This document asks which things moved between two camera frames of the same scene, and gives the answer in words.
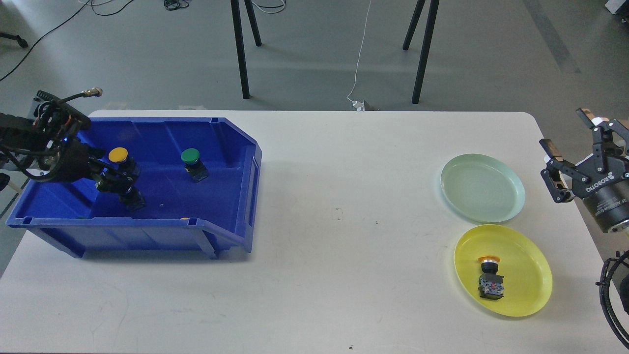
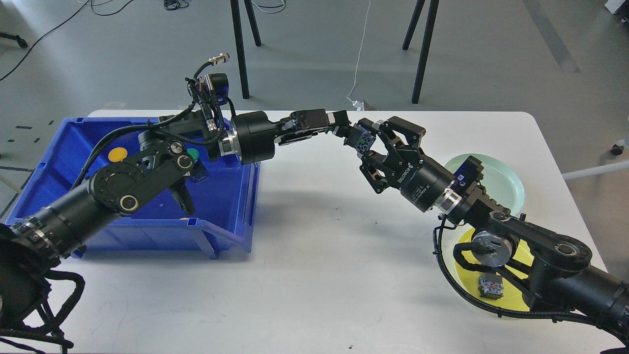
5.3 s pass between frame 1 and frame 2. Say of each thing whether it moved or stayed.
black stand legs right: stayed
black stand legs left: stayed
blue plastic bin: stayed
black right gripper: moved
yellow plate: stayed
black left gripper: moved
